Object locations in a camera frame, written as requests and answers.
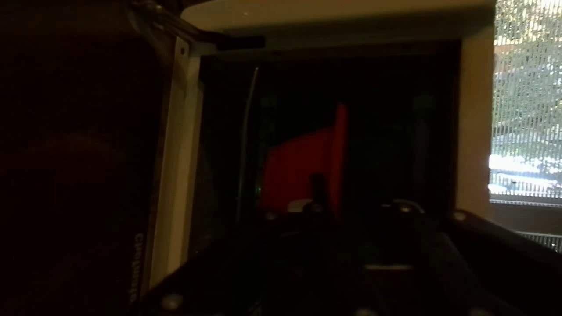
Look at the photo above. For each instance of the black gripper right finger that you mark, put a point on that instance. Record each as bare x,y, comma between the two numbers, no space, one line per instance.
421,252

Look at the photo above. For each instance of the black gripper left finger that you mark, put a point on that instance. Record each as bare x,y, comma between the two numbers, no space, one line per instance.
281,252

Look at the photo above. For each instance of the orange plastic bowl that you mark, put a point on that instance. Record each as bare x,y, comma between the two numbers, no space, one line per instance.
300,169

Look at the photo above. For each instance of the white toaster oven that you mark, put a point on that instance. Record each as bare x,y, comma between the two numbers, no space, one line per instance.
474,117

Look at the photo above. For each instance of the white framed window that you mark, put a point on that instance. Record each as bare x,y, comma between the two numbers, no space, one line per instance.
527,99

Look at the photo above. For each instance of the glass oven door white frame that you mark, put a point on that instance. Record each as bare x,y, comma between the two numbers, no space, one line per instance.
176,176

